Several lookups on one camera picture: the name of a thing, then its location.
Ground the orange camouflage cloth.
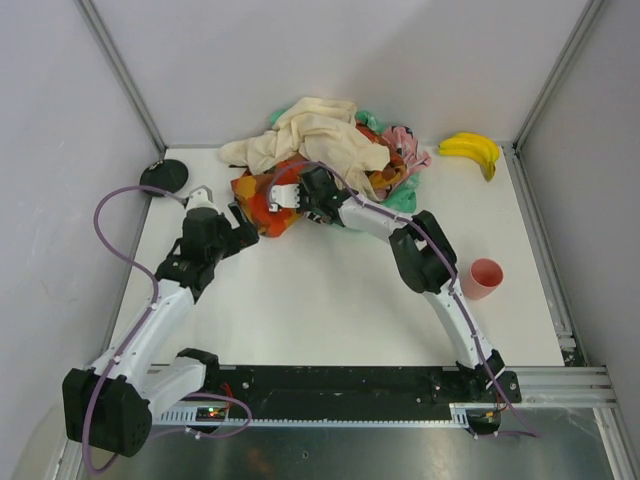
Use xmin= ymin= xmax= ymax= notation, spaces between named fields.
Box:
xmin=230 ymin=122 xmax=430 ymax=238

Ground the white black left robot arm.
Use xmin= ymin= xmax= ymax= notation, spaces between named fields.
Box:
xmin=62 ymin=200 xmax=259 ymax=457

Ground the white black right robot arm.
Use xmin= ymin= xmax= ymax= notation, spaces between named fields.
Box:
xmin=299 ymin=164 xmax=512 ymax=404

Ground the cream cloth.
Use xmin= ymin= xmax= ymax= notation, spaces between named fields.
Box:
xmin=218 ymin=97 xmax=390 ymax=201

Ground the green white tie-dye cloth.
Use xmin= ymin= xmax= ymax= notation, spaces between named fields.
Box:
xmin=270 ymin=97 xmax=431 ymax=213

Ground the black round disc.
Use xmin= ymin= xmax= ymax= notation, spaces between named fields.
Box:
xmin=139 ymin=159 xmax=189 ymax=197

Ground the yellow banana bunch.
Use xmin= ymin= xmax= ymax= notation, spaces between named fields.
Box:
xmin=438 ymin=132 xmax=500 ymax=182

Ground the pink plastic cup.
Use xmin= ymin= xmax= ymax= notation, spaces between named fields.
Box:
xmin=461 ymin=258 xmax=504 ymax=300

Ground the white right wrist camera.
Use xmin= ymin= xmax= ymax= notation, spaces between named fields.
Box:
xmin=267 ymin=183 xmax=301 ymax=212

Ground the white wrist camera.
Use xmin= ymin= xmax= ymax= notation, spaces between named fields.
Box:
xmin=267 ymin=183 xmax=301 ymax=212
xmin=185 ymin=185 xmax=219 ymax=217

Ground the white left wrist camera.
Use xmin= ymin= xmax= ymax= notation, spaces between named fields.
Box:
xmin=185 ymin=185 xmax=219 ymax=217

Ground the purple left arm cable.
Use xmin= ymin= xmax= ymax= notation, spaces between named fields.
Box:
xmin=82 ymin=184 xmax=201 ymax=474

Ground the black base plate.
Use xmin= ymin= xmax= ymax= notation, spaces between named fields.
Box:
xmin=189 ymin=365 xmax=498 ymax=423

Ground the left aluminium corner post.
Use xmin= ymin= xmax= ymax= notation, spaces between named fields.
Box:
xmin=74 ymin=0 xmax=166 ymax=155

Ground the aluminium corner post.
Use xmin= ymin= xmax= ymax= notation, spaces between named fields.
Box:
xmin=512 ymin=0 xmax=609 ymax=153
xmin=74 ymin=0 xmax=166 ymax=155

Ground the grey slotted cable duct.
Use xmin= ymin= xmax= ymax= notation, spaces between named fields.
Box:
xmin=159 ymin=402 xmax=476 ymax=429

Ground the right aluminium corner post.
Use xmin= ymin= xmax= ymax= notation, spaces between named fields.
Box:
xmin=512 ymin=0 xmax=609 ymax=153

